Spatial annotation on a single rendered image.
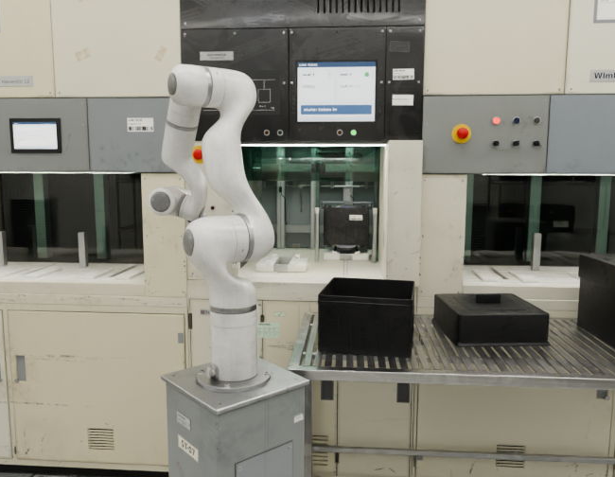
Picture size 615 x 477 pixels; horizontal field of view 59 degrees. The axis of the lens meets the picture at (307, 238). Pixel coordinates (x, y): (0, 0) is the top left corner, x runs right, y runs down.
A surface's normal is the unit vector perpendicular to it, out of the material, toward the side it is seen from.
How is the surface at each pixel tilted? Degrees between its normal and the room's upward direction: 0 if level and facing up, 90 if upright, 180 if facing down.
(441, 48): 90
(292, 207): 90
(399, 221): 90
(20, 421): 90
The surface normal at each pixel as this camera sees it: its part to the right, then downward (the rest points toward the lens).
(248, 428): 0.66, 0.10
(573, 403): -0.07, 0.13
